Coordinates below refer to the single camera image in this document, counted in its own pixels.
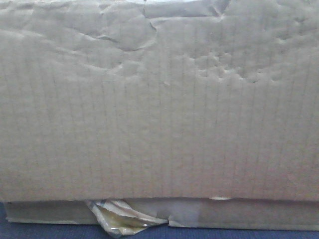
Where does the large brown cardboard box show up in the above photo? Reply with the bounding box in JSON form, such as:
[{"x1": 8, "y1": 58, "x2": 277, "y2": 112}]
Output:
[{"x1": 0, "y1": 0, "x2": 319, "y2": 231}]

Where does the crumpled clear packing tape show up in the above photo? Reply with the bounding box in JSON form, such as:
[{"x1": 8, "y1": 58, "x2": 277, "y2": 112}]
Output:
[{"x1": 85, "y1": 200, "x2": 168, "y2": 239}]

